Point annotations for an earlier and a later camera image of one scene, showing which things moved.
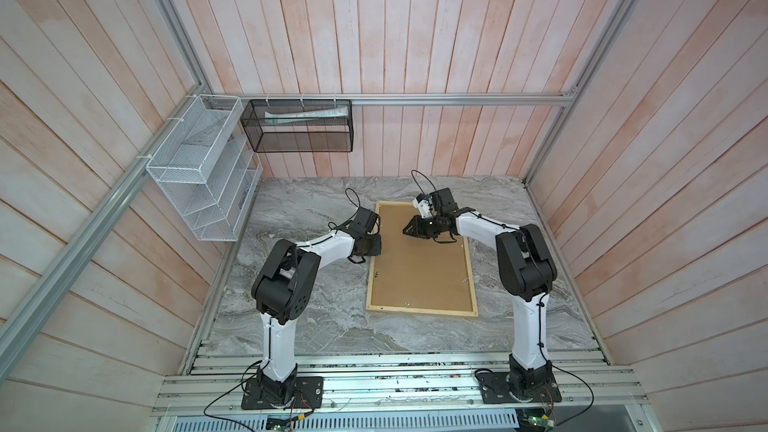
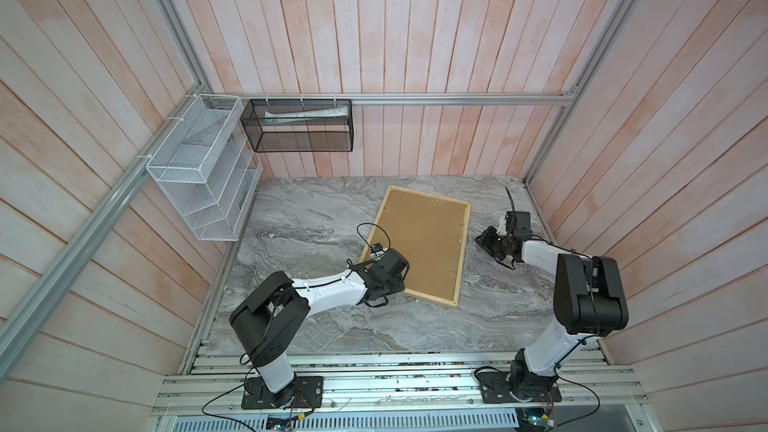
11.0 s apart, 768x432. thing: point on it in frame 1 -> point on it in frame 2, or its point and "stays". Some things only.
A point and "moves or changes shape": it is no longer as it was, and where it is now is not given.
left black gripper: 376,250 -> 398,287
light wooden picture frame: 378,308 -> 429,232
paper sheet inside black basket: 277,117 stays
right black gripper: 416,227 -> 484,240
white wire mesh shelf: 208,169 stays
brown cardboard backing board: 418,272 moves or changes shape
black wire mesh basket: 299,125 stays
